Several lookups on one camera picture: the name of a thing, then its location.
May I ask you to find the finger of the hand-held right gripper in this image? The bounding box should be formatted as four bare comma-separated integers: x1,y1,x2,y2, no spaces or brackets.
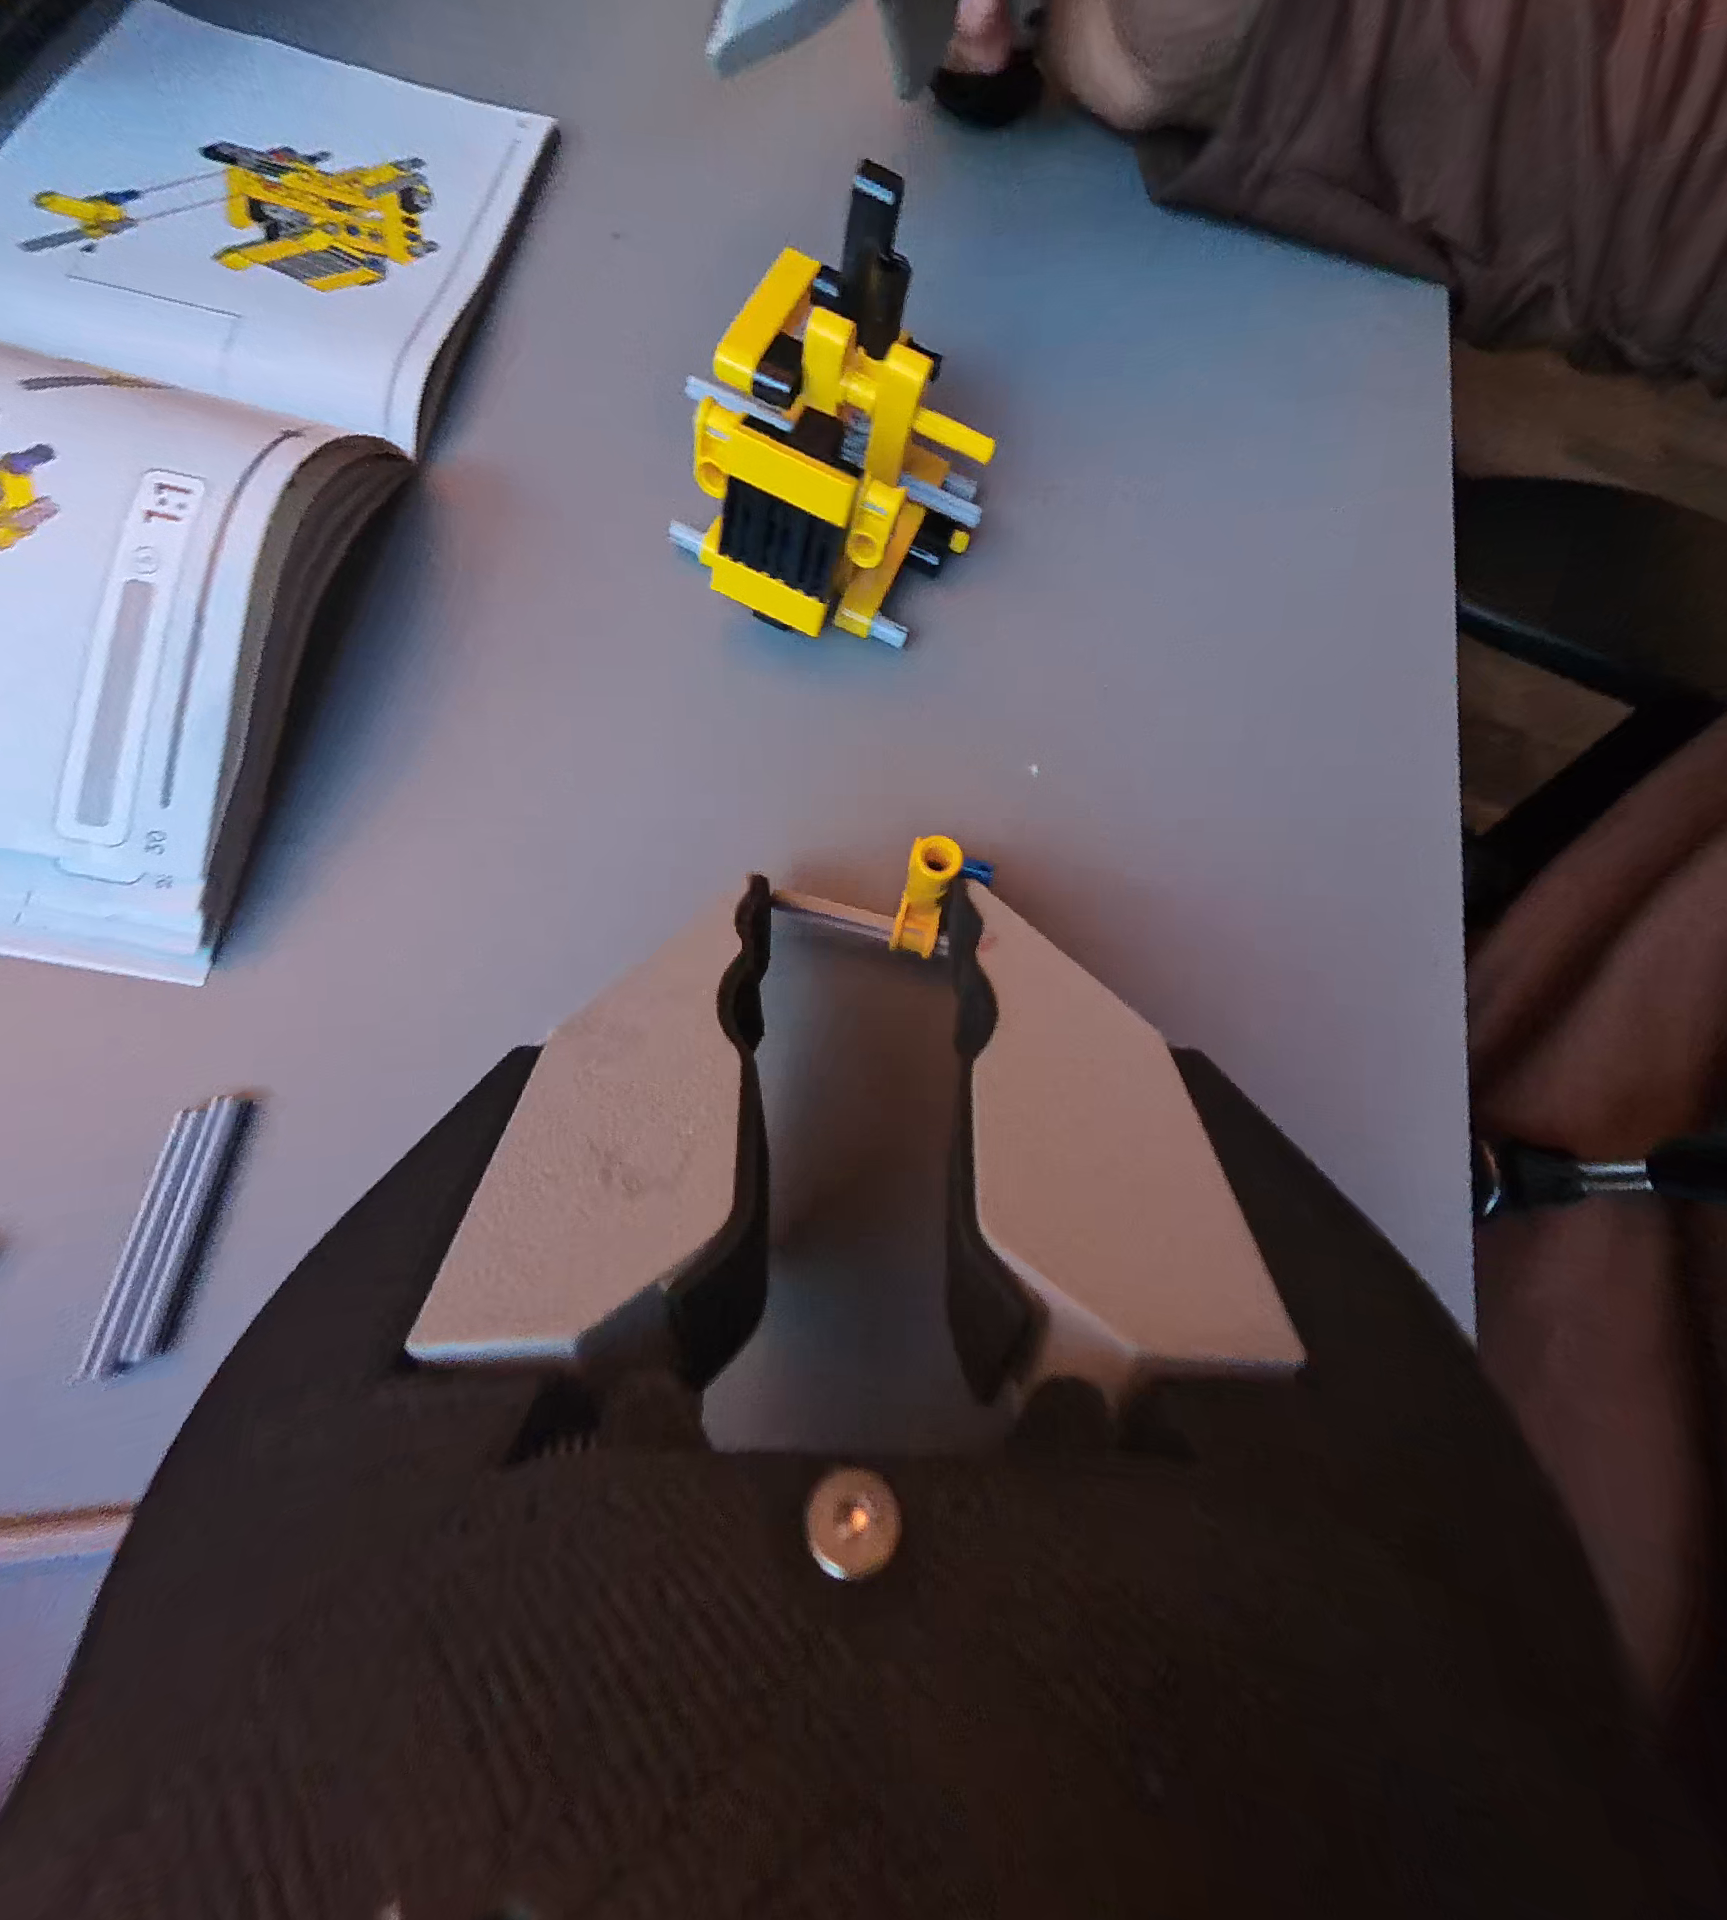
706,0,842,79
878,0,964,103

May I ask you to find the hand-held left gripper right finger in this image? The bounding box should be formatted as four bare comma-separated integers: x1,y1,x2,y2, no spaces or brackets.
946,876,1308,1404

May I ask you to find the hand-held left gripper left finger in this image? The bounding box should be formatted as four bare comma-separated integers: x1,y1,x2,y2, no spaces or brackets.
406,875,778,1404

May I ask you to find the small yellow lego connector assembly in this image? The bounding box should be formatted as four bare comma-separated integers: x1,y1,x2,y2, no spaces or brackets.
774,835,998,963

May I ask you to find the yellow and black lego model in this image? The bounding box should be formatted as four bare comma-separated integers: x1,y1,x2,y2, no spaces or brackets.
668,156,998,650

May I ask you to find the person's right forearm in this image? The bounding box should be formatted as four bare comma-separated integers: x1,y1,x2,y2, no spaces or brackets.
1134,0,1727,460

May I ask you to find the grey lego axle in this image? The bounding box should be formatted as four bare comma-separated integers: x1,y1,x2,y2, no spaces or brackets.
80,1102,224,1383
126,1094,260,1370

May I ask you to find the open lego instruction booklet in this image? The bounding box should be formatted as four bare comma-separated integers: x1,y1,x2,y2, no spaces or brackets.
0,0,560,989

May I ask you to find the person's right hand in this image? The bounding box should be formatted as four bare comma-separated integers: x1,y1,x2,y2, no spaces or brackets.
948,0,1214,135

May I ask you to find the person's leg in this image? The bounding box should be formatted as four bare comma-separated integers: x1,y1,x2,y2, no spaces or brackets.
1464,660,1727,1920

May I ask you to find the black chair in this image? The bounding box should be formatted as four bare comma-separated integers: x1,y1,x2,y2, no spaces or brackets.
1452,472,1727,940

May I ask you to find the black cord with metal ring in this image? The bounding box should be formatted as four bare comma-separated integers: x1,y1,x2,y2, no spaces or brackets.
1470,1102,1727,1220

